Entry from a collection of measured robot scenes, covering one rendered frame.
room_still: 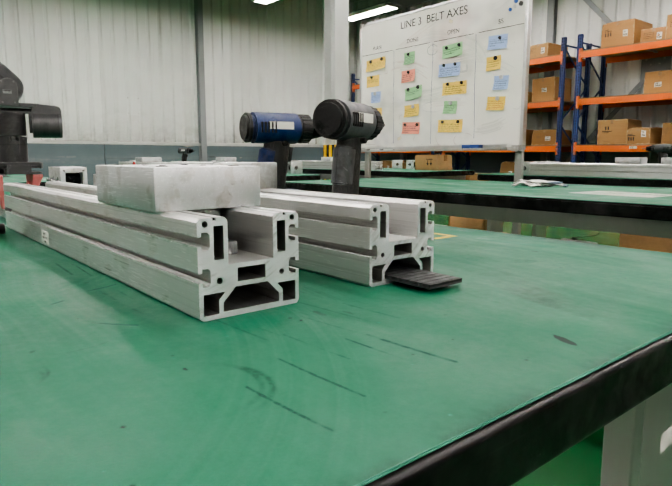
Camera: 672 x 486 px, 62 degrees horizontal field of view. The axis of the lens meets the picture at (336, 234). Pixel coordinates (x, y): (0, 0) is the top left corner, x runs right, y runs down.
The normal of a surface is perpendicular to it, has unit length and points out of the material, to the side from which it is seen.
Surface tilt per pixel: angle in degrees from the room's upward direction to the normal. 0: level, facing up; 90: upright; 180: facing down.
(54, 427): 0
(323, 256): 90
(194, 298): 90
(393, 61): 90
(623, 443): 90
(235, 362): 0
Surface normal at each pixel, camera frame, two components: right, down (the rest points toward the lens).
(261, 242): -0.76, 0.09
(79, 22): 0.63, 0.11
